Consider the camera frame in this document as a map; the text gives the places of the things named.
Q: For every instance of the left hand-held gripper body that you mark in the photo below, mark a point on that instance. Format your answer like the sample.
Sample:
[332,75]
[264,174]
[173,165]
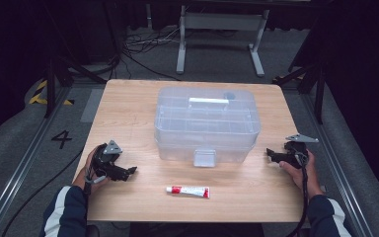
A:
[103,161]

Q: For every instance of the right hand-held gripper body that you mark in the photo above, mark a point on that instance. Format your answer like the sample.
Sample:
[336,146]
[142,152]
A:
[294,154]

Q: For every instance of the white and red ointment tube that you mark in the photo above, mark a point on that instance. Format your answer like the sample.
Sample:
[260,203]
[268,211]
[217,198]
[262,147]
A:
[189,191]

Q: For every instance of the clear plastic storage box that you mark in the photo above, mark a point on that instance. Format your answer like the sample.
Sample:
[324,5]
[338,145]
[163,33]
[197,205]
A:
[207,128]

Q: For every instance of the person's right hand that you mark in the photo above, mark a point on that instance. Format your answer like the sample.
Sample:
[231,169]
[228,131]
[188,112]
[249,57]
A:
[296,176]

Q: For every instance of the person's left hand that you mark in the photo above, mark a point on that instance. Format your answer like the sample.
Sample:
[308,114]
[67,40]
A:
[79,182]

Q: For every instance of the yellow and black floor tape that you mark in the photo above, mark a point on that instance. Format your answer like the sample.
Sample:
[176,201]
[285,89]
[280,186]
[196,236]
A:
[39,94]

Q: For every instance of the grey metal floor rail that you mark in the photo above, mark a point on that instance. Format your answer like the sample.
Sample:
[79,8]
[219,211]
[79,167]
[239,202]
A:
[339,171]
[19,171]

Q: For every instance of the white metal table frame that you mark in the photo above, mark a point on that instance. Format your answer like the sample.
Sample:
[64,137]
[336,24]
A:
[222,21]

